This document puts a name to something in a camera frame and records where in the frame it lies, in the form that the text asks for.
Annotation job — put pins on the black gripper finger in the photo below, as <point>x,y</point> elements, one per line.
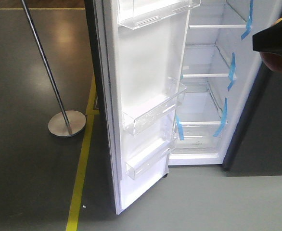
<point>269,40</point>

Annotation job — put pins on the red yellow apple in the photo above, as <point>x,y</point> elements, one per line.
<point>272,61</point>

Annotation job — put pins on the open grey fridge body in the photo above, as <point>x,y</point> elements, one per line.
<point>228,82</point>

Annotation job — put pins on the clear fridge crisper drawer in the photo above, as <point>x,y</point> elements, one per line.
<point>199,137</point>

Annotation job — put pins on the white fridge door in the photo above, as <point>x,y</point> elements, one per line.
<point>138,48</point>

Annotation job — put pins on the blue tape strip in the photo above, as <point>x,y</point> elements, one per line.
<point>179,127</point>

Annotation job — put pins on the clear middle door bin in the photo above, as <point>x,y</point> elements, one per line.
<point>140,116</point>

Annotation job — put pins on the clear door bin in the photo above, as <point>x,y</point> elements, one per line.
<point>140,116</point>
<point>149,155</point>
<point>135,14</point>

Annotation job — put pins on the clear upper door bin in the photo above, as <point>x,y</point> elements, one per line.
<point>135,14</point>

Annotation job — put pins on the clear lower door bin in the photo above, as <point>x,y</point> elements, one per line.
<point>149,155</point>

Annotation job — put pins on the yellow floor tape line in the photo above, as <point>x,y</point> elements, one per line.
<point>41,176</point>

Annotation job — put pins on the silver floor lamp stand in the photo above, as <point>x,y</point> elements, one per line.
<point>65,123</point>

